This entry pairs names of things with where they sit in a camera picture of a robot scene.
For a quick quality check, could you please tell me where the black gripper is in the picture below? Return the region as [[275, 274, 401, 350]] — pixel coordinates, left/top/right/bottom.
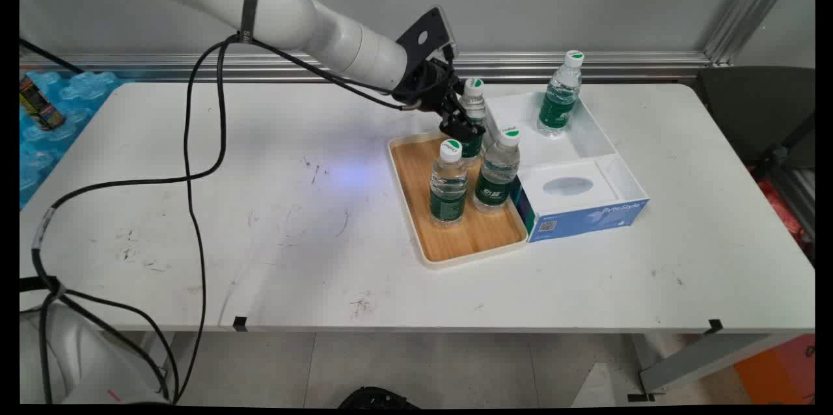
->
[[392, 59, 485, 143]]

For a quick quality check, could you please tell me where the white open cardboard box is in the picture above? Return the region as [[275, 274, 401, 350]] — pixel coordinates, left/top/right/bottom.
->
[[485, 88, 649, 208]]

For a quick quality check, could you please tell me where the red patterned bag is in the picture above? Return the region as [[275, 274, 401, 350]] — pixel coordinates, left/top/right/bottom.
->
[[752, 169, 814, 254]]

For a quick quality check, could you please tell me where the grey table leg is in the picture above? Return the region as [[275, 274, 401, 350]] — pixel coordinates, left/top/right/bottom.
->
[[630, 333, 785, 396]]

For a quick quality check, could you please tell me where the blue and white tissue box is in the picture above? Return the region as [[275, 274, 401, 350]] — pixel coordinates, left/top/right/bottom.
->
[[510, 158, 649, 244]]

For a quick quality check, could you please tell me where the green label water bottle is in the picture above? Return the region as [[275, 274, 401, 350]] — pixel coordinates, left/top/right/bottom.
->
[[428, 139, 469, 228], [473, 127, 522, 213], [538, 51, 584, 138], [456, 78, 489, 161]]

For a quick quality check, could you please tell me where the thin black background cable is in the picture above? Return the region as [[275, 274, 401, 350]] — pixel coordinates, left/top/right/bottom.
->
[[20, 38, 84, 75]]

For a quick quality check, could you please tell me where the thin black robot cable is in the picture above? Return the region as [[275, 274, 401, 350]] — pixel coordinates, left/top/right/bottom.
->
[[171, 38, 417, 403]]

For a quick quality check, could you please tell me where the orange box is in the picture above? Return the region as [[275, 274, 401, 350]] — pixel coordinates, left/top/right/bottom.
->
[[734, 335, 815, 404]]

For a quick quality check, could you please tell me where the slanted aluminium frame post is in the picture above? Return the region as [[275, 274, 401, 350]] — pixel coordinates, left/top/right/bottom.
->
[[703, 0, 808, 66]]

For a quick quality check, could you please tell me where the blue wrapped bottle pack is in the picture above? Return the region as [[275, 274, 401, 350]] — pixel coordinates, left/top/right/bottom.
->
[[20, 70, 126, 209]]

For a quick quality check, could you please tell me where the wooden tray with cream rim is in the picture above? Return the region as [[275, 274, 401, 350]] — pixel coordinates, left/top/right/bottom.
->
[[387, 131, 529, 270]]

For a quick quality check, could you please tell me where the grey cable strap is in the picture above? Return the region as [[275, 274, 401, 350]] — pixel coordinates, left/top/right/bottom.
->
[[239, 0, 264, 45]]

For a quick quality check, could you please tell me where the black object on floor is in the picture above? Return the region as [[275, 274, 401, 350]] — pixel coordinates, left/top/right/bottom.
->
[[337, 386, 420, 410]]

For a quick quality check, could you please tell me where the horizontal aluminium frame rail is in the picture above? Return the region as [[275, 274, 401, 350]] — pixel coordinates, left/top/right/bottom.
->
[[20, 51, 714, 83]]

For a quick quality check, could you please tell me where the colourful printed can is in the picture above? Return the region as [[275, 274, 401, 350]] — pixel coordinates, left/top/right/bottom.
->
[[20, 75, 66, 131]]

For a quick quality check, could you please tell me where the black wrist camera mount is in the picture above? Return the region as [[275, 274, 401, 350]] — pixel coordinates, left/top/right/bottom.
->
[[396, 7, 460, 68]]

